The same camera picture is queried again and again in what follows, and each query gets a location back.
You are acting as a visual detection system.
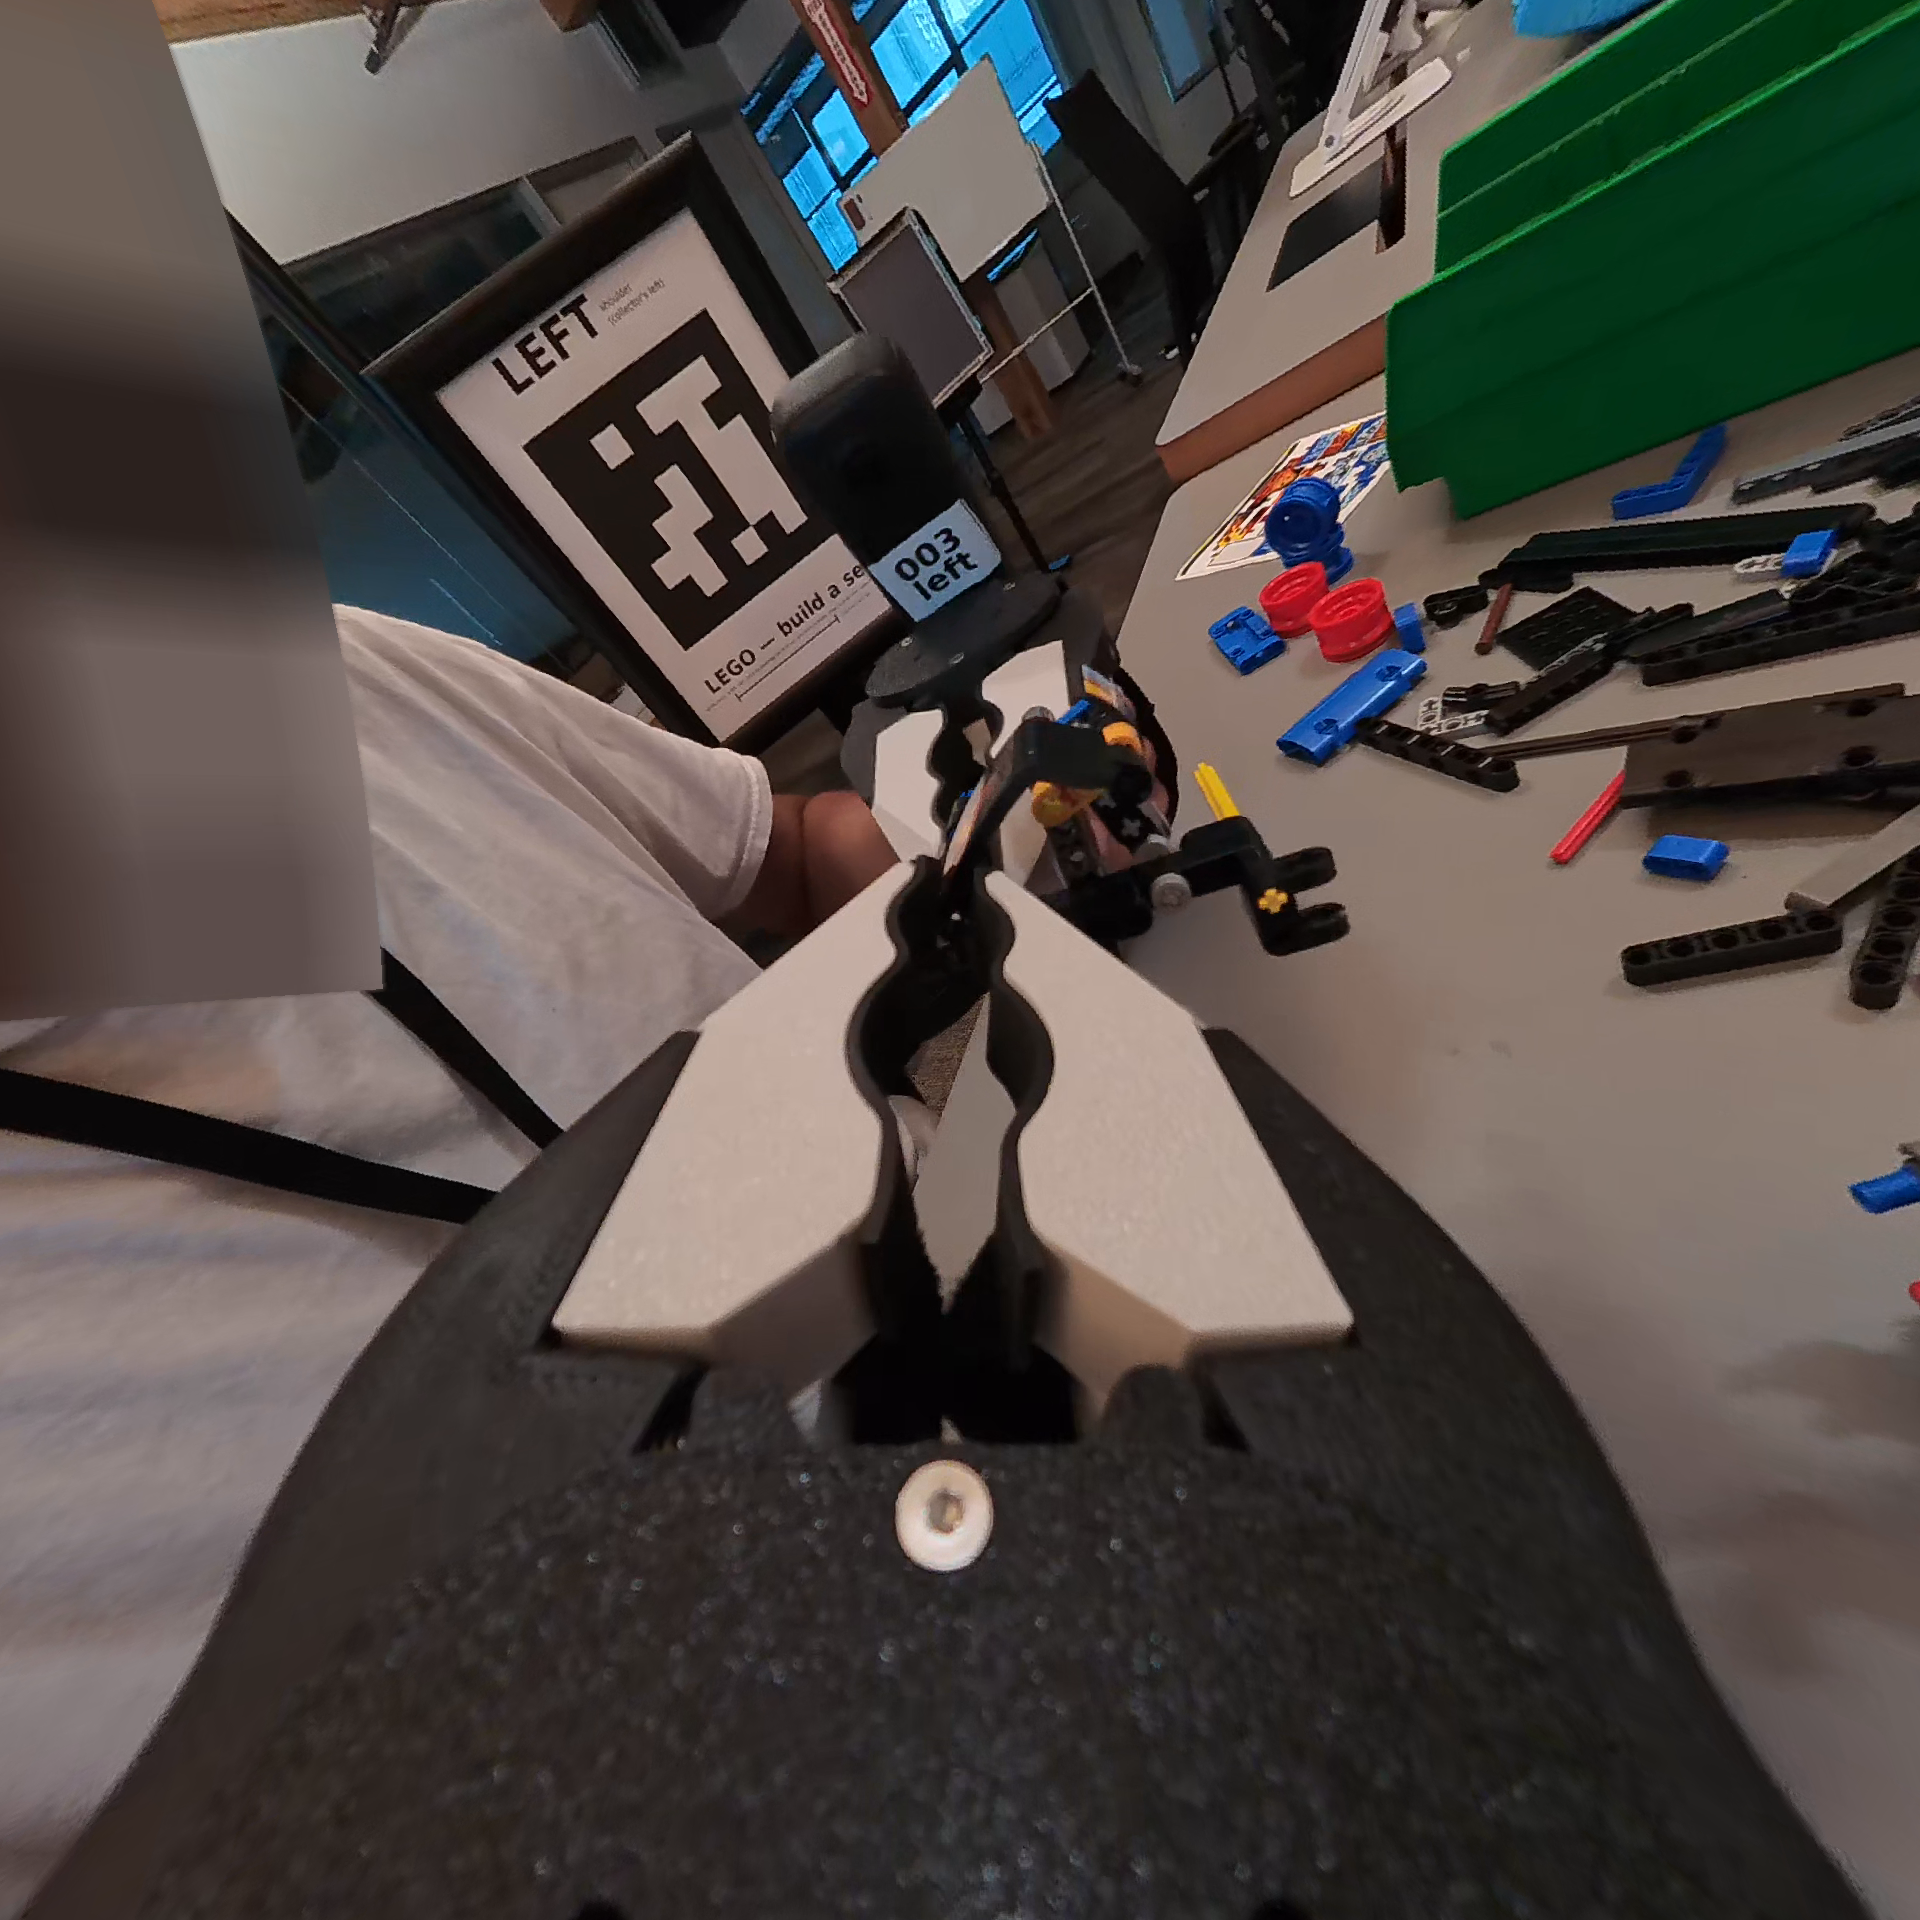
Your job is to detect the black lego sub-assembly flame print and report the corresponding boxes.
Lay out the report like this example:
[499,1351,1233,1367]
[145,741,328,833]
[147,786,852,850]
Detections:
[900,674,1353,1051]

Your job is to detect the green plastic storage bin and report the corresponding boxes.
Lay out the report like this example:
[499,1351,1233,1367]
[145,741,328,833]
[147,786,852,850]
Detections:
[1384,0,1920,519]

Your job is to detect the black framed marker sign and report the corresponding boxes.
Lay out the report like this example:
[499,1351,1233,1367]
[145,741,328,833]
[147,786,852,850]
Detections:
[363,133,903,753]

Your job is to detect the person in white shirt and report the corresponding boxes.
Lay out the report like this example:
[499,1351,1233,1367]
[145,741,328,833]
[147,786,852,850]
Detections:
[0,599,776,1863]

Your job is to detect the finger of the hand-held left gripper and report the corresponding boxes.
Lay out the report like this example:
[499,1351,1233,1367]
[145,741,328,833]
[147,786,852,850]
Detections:
[871,705,1001,881]
[983,645,1137,910]

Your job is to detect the black shoulder strap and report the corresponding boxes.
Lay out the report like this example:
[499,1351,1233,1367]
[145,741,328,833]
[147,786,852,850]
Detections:
[0,950,565,1225]

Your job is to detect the white metal stand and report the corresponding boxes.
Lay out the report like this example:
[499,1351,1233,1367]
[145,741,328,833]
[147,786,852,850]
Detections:
[1289,0,1456,202]

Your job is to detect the pile of lego beams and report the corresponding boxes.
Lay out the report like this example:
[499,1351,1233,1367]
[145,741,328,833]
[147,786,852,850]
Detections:
[1207,398,1920,1014]

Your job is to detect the grey framed monitor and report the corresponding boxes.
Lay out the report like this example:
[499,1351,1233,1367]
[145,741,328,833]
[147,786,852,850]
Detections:
[831,211,995,409]

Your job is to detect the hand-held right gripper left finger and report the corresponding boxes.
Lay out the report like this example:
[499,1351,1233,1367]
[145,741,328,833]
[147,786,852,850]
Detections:
[551,858,952,1427]

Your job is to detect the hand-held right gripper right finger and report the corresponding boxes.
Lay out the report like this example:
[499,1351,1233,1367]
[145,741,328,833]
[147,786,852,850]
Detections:
[977,870,1356,1420]

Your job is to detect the blue lego wheel rim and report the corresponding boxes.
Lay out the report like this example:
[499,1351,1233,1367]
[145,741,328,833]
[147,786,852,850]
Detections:
[1265,481,1360,579]

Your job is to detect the colourful sticker sheet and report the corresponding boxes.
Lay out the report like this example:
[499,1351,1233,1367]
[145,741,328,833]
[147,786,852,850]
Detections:
[1176,411,1389,583]

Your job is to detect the rolling whiteboard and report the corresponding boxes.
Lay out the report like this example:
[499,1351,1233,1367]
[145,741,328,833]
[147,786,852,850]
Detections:
[856,58,1133,385]

